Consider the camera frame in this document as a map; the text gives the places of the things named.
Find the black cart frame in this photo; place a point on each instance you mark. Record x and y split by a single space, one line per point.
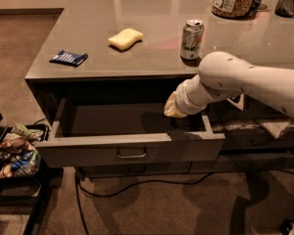
29 195

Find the black tray of snacks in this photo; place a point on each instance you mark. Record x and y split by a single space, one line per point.
18 154

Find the black white snack bag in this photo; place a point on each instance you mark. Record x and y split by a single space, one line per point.
237 101

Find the yellow sponge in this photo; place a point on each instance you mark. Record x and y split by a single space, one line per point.
125 38

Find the blue snack wrapper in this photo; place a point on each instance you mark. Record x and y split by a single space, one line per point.
69 59

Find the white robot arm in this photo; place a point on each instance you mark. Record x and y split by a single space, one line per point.
222 76

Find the white plastic bag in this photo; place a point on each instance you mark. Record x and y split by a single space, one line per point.
276 127

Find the grey drawer cabinet counter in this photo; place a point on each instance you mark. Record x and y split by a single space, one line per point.
150 69

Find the green white soda can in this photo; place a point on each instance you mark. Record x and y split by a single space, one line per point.
191 39

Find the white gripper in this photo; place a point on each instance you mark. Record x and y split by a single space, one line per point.
181 100

